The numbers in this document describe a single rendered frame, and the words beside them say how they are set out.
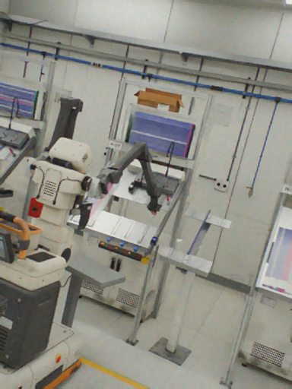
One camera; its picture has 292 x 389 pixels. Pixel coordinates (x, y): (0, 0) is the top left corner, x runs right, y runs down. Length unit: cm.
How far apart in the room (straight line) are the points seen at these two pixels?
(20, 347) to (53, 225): 66
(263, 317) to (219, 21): 316
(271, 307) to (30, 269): 183
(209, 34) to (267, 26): 60
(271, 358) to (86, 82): 374
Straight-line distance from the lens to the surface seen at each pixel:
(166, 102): 377
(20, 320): 217
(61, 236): 242
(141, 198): 331
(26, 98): 401
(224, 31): 499
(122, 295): 354
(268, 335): 332
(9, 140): 395
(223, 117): 481
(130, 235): 310
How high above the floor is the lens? 157
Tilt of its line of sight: 10 degrees down
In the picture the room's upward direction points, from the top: 13 degrees clockwise
